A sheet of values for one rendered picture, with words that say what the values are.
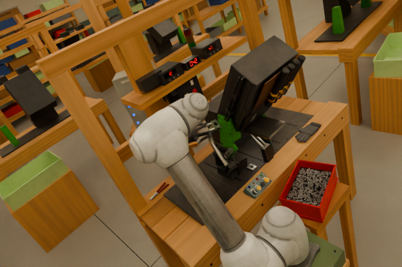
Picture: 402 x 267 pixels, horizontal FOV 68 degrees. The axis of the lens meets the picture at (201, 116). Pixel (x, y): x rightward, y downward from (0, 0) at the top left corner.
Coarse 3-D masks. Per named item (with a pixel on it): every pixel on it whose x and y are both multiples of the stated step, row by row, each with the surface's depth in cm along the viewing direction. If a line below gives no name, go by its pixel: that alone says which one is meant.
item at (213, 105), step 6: (210, 102) 204; (216, 102) 201; (210, 108) 196; (216, 108) 194; (210, 114) 196; (216, 114) 190; (210, 120) 200; (210, 126) 205; (216, 132) 203; (240, 138) 205; (246, 138) 210; (240, 144) 207
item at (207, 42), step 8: (208, 40) 195; (216, 40) 190; (192, 48) 193; (200, 48) 186; (208, 48) 188; (216, 48) 192; (200, 56) 190; (208, 56) 189; (168, 64) 181; (176, 64) 175; (168, 72) 173; (176, 72) 176; (160, 80) 172; (168, 80) 174
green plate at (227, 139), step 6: (222, 120) 178; (228, 120) 174; (222, 126) 180; (228, 126) 175; (222, 132) 182; (228, 132) 177; (234, 132) 178; (222, 138) 184; (228, 138) 179; (234, 138) 179; (222, 144) 186; (228, 144) 181
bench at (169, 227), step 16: (304, 112) 221; (208, 144) 227; (336, 144) 225; (336, 160) 234; (352, 160) 233; (352, 176) 239; (160, 192) 199; (352, 192) 245; (144, 208) 190; (160, 208) 186; (176, 208) 181; (144, 224) 195; (160, 224) 174; (176, 224) 170; (192, 224) 166; (160, 240) 205; (176, 240) 161; (176, 256) 218
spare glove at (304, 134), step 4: (312, 124) 199; (316, 124) 197; (320, 124) 196; (304, 128) 198; (308, 128) 196; (312, 128) 195; (316, 128) 194; (300, 132) 196; (304, 132) 194; (308, 132) 193; (312, 132) 192; (296, 136) 194; (300, 136) 192; (304, 136) 191; (308, 136) 190; (300, 140) 190; (304, 140) 188
